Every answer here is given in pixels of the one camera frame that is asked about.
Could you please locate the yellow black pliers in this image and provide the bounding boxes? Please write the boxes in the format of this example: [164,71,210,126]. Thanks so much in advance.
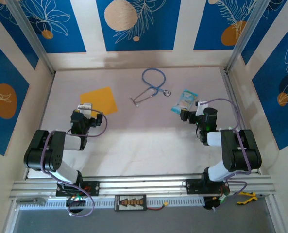
[235,191,269,206]

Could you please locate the black power distribution board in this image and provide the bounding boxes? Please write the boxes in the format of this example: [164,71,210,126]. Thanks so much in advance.
[114,194,147,212]

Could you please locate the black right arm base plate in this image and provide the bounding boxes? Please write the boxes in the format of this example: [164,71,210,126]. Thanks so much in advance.
[185,179,230,195]

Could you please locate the red black wire yellow plug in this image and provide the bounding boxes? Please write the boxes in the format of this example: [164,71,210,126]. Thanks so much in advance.
[146,202,170,211]

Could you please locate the aluminium corner post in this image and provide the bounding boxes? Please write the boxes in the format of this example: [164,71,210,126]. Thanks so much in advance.
[225,0,272,72]
[6,0,56,76]

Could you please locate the orange paper sheet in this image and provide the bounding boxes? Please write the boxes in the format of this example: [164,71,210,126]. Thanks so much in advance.
[80,86,118,115]

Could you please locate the blue stethoscope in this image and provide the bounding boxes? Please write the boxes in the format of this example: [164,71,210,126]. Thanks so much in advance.
[130,68,171,108]

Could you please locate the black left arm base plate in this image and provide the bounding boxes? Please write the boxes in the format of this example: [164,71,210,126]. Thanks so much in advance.
[55,181,101,197]

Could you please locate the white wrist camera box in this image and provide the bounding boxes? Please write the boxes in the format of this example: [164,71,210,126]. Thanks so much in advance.
[195,99,209,116]
[77,102,94,116]

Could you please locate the long aluminium frame rail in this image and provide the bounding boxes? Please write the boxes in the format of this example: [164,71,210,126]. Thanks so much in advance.
[9,173,277,201]

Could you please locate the small circuit board green LED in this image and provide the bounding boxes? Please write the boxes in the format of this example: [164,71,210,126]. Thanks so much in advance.
[66,194,87,207]
[216,194,231,204]

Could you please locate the aluminium side rail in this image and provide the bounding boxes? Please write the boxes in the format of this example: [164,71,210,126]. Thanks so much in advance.
[220,67,261,174]

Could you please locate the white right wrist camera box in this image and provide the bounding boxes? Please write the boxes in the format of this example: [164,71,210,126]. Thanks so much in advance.
[195,99,209,116]

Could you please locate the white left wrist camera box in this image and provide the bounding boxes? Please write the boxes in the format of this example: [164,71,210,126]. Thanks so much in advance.
[77,102,94,116]

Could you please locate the grey slotted cable duct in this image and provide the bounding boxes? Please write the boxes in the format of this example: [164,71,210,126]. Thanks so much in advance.
[17,196,205,211]

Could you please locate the blue white wipes packet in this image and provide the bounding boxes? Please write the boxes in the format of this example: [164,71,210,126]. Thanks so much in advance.
[170,89,199,115]

